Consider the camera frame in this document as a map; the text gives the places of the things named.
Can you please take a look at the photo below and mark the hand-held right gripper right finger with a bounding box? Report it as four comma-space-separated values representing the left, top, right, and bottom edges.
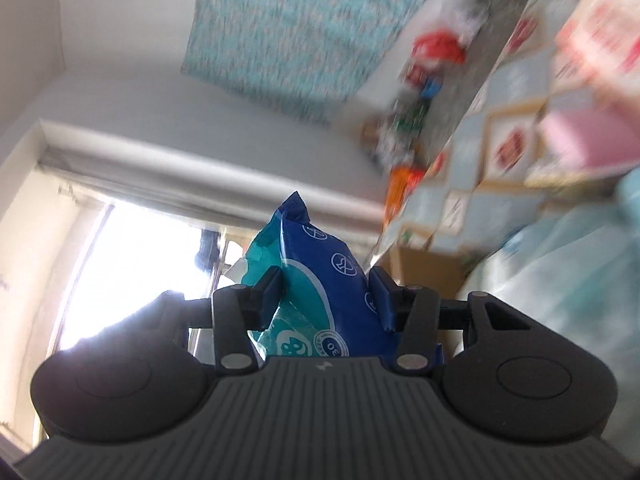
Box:
369, 266, 540, 374

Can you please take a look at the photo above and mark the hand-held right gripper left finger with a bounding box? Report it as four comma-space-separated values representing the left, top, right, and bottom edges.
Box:
155, 266, 285, 374

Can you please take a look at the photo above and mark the cardboard box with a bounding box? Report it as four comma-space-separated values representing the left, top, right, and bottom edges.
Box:
380, 247, 468, 356

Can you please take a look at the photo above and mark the grey curtain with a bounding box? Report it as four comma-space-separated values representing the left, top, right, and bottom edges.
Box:
37, 117, 398, 236

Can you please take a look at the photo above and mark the translucent plastic bag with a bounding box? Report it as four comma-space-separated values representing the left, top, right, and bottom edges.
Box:
470, 180, 640, 361

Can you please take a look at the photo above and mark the printed tablecloth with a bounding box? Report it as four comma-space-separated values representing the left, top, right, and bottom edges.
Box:
380, 0, 640, 261

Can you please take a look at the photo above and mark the gold and pink tissue packet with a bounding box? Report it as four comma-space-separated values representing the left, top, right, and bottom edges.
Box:
537, 110, 640, 171

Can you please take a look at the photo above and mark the red plastic bag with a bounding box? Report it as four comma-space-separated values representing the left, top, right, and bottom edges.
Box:
412, 30, 468, 63

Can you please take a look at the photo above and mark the teal floral wall cloth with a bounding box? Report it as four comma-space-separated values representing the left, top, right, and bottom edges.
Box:
181, 0, 446, 123

